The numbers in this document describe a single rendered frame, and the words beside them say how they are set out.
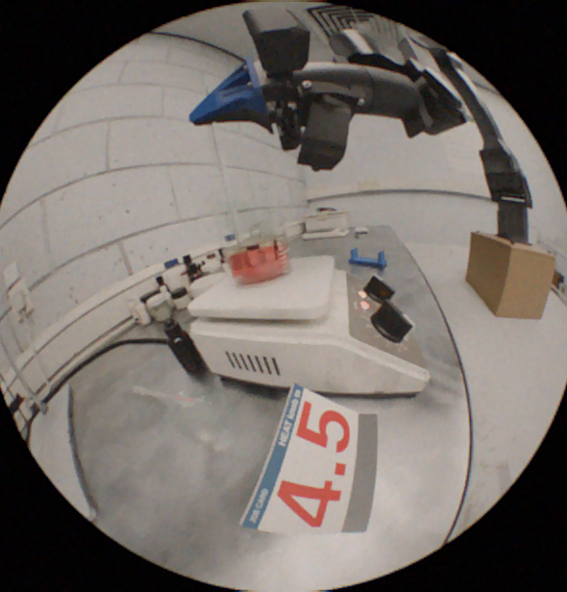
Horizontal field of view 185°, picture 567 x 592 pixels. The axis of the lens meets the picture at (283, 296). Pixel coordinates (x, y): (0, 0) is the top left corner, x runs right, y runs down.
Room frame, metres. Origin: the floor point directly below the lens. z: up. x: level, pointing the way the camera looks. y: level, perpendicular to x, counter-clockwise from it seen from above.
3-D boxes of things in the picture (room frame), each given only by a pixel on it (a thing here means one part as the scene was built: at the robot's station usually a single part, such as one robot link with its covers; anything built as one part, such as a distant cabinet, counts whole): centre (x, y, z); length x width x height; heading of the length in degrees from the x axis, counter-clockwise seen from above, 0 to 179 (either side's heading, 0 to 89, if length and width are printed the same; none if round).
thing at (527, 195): (0.10, -0.39, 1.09); 0.09 x 0.07 x 0.06; 174
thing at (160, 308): (0.32, 0.28, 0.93); 0.05 x 0.05 x 0.05
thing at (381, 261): (0.39, -0.23, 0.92); 0.10 x 0.03 x 0.04; 31
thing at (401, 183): (1.05, -1.16, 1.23); 1.90 x 0.06 x 0.10; 56
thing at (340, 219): (1.31, -0.46, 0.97); 0.37 x 0.31 x 0.14; 149
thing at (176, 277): (0.41, 0.27, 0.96); 0.06 x 0.06 x 0.11
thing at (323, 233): (1.02, -0.33, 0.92); 0.26 x 0.19 x 0.05; 57
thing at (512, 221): (0.10, -0.39, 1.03); 0.07 x 0.07 x 0.06; 51
